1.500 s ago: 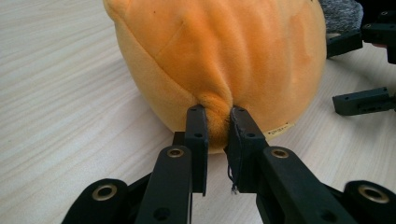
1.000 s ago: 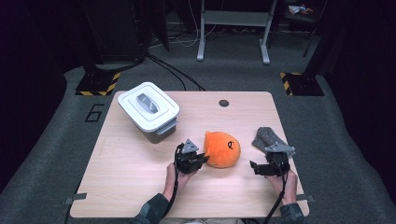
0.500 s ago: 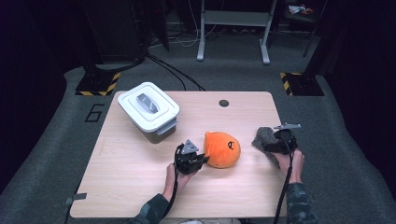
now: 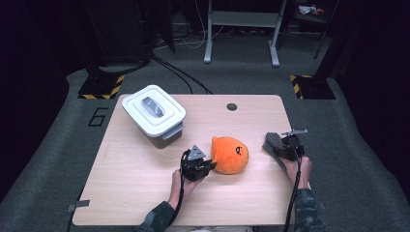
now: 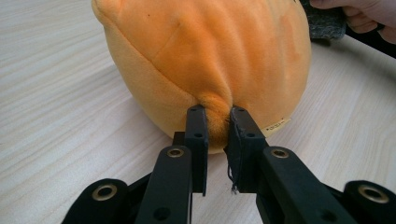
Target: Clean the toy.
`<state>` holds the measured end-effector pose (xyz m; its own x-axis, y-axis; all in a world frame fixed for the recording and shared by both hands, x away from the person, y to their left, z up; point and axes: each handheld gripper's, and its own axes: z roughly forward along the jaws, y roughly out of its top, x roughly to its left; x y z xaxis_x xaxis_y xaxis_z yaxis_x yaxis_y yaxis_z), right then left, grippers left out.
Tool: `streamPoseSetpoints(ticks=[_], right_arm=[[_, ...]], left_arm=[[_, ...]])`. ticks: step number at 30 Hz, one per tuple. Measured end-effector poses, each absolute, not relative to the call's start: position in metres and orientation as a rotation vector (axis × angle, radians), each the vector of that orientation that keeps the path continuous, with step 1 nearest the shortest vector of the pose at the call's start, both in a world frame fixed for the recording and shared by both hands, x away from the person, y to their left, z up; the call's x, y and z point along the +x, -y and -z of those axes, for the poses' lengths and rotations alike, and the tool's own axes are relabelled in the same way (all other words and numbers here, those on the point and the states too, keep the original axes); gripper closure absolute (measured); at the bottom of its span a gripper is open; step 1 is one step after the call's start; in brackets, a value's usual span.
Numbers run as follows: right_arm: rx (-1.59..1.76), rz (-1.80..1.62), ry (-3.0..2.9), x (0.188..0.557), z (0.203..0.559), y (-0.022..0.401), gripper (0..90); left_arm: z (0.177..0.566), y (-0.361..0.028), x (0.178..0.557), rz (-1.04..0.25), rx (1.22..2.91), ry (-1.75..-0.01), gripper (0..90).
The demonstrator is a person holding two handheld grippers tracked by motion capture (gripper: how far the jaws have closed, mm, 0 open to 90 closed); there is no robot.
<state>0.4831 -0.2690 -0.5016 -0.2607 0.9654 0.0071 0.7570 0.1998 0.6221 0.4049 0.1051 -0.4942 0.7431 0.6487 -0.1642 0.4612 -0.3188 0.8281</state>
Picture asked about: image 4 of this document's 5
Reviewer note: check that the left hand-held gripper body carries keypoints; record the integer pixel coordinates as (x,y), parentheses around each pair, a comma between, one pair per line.
(193,169)

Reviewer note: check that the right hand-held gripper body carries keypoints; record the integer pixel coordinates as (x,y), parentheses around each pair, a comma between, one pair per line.
(291,150)

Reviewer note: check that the orange plush toy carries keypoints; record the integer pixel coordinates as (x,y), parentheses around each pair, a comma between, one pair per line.
(228,156)

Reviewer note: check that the grey fuzzy towel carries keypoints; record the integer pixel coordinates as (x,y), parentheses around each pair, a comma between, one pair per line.
(272,143)

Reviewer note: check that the clear brown storage box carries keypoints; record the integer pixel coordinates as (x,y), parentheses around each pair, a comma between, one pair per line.
(164,143)

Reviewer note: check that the person's left hand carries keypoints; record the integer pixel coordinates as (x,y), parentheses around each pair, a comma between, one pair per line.
(180,190)

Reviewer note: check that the person's right hand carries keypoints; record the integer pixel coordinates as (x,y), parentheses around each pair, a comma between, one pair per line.
(304,174)

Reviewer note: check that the grey tape piece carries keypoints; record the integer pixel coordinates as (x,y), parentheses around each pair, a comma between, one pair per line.
(79,205)
(321,205)

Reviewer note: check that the white and red small object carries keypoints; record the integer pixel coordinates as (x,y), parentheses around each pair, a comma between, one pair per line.
(307,9)

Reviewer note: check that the dark cabinet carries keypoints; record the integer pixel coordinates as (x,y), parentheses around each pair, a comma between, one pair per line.
(122,32)

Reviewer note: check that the black yellow striped base plate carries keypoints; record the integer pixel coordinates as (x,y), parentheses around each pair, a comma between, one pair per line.
(96,87)
(314,88)

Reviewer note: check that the white metal stand frame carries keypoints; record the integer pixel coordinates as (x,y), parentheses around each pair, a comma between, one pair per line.
(245,18)

